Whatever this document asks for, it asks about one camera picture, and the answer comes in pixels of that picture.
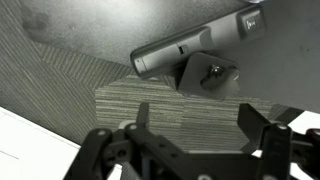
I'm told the white drawer cabinet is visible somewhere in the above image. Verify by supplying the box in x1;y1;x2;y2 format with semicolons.
0;108;319;180

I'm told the black remote control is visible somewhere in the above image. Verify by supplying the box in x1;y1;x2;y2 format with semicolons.
130;4;266;79

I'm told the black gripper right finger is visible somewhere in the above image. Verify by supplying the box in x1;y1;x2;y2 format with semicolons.
237;103;320;180

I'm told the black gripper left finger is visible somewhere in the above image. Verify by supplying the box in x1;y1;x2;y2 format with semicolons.
63;102;187;180

